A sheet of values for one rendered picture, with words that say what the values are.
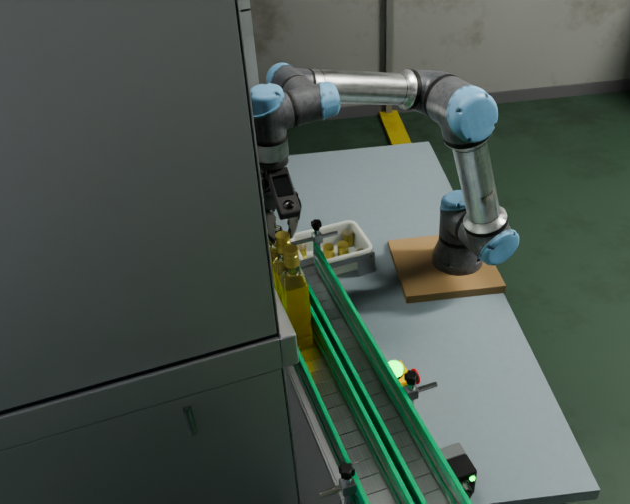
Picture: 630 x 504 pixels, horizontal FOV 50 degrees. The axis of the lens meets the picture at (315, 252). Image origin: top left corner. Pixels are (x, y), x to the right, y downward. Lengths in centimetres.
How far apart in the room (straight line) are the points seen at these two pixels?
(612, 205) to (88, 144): 340
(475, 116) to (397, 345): 64
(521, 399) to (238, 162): 115
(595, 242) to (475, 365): 189
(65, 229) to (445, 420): 113
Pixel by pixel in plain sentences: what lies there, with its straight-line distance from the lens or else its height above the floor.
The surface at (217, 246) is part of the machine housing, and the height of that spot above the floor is 157.
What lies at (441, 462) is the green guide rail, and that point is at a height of 96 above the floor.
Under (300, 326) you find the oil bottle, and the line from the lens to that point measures 163.
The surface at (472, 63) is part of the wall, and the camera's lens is 473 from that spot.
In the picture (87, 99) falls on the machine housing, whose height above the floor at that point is 179.
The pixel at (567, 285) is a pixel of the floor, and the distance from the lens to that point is 332.
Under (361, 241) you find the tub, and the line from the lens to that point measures 210.
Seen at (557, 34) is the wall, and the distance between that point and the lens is 486.
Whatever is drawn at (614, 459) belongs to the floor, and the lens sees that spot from 269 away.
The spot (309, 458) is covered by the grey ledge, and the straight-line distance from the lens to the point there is 147.
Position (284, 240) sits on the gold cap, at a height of 116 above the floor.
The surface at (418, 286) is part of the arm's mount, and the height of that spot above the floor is 78.
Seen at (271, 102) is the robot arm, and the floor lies 149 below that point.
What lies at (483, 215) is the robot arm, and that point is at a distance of 181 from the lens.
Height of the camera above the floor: 207
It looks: 37 degrees down
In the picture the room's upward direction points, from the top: 4 degrees counter-clockwise
